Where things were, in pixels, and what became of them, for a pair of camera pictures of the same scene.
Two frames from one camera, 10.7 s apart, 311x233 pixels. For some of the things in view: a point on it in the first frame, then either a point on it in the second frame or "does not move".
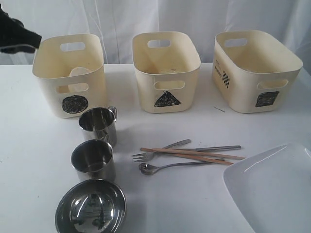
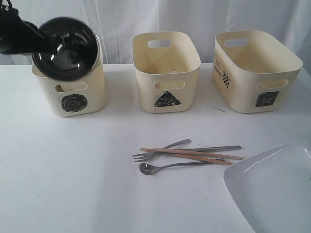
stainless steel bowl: x=94 y=206 -> x=76 y=49
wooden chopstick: x=192 y=153 does not move
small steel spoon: x=147 y=169 does not move
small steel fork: x=147 y=156 does not move
